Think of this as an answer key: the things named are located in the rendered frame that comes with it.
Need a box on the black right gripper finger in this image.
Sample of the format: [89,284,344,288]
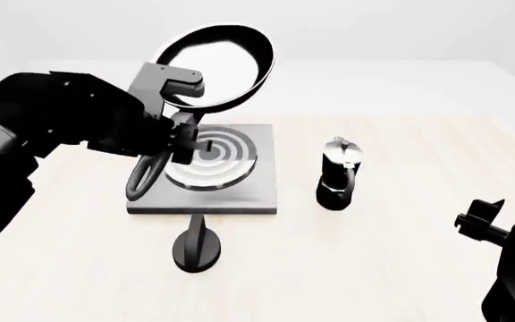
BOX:
[453,213,512,243]
[466,198,507,220]

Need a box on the black moka pot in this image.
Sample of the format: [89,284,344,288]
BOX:
[315,135,367,212]

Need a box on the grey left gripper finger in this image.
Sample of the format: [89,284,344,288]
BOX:
[169,111,201,165]
[128,62,206,119]

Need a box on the black frying pan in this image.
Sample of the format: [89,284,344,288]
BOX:
[124,21,277,203]

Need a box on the black stove knob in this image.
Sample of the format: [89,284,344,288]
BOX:
[172,214,224,274]

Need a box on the grey square stove base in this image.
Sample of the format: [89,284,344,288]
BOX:
[126,123,280,216]

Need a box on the round ringed stove burner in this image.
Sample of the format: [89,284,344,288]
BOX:
[164,125,259,191]

